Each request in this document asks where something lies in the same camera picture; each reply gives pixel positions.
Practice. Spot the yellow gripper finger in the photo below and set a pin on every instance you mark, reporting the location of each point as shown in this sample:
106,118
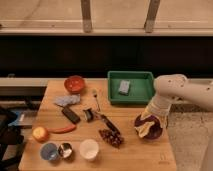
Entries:
142,125
164,122

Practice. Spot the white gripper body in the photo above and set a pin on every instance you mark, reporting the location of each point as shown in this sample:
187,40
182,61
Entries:
159,107

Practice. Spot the yellow banana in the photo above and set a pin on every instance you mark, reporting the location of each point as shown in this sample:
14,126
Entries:
144,130

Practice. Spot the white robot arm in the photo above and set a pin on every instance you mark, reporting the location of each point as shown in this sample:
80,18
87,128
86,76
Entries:
168,88

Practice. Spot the red bowl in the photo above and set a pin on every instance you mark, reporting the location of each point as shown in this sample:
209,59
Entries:
74,84

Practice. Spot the dark purple plate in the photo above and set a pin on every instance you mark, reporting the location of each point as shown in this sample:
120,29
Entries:
154,132

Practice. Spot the green plastic tray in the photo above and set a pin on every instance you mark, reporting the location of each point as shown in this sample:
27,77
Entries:
141,88

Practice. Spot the bunch of dark grapes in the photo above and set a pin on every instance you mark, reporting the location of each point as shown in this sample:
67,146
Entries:
112,138

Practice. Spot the grey sponge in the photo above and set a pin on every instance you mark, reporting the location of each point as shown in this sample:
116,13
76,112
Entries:
124,87

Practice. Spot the small black metal clip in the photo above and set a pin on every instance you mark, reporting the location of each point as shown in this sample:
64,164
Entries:
89,115

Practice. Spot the white cup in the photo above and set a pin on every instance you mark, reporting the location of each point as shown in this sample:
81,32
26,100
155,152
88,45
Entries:
89,149

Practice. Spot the silver fork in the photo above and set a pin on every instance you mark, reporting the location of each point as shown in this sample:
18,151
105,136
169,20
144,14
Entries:
95,96

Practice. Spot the black rectangular block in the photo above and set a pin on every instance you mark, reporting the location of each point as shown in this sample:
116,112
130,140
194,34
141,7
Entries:
71,115

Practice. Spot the crumpled blue-grey cloth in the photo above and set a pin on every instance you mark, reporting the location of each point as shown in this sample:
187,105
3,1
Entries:
67,100

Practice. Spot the blue cup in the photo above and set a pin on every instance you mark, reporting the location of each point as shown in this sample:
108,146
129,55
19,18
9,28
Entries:
49,152

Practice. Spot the red-yellow apple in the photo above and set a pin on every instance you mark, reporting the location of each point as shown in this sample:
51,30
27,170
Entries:
40,134

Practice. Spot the black chair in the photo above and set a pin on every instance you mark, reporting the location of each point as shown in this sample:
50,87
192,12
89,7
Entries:
9,135

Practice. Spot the dark handled knife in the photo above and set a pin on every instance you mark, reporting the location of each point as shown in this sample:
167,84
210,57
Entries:
108,123

